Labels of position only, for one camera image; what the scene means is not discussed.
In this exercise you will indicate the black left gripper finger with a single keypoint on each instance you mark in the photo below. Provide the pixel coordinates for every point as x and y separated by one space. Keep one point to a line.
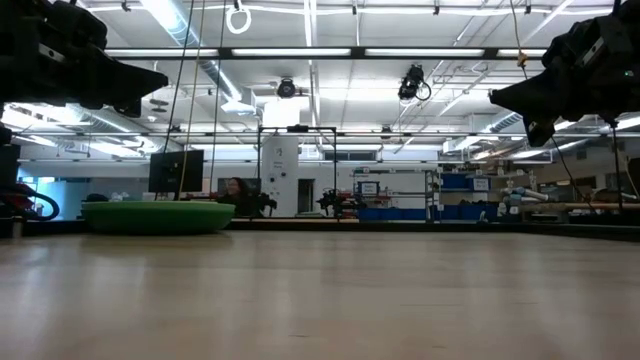
130 82
129 109

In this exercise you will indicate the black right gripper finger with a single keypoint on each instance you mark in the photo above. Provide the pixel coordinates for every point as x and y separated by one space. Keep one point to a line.
540 95
539 131

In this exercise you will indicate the green plastic plate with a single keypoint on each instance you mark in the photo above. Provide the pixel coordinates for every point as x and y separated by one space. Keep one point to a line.
157 217

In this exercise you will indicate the black background robot arm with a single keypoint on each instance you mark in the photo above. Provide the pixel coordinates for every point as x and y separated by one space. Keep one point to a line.
265 202
337 200

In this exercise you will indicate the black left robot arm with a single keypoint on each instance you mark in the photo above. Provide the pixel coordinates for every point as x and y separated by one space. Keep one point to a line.
7 165

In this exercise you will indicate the black computer monitor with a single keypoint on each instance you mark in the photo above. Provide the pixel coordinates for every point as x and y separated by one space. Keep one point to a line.
175 171

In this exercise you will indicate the white label sign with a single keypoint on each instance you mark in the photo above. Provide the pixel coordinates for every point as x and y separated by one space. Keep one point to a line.
480 184

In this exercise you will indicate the blue storage bin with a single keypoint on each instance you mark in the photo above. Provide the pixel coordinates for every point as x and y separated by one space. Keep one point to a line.
390 215
465 212
455 181

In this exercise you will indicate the person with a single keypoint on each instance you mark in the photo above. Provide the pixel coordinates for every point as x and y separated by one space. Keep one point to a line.
235 192

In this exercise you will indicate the blue-framed sign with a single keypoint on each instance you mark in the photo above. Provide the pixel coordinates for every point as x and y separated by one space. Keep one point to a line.
368 188

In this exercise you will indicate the silver ventilation duct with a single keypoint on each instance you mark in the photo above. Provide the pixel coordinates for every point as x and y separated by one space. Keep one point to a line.
175 22

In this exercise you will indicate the black aluminium table frame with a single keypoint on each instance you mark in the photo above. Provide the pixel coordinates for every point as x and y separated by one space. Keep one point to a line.
225 52

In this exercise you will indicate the black ceiling-hung camera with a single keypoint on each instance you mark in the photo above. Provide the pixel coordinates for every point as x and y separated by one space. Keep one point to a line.
411 82

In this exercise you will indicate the black overhead camera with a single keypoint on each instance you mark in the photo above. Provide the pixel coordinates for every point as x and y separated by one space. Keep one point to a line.
286 89

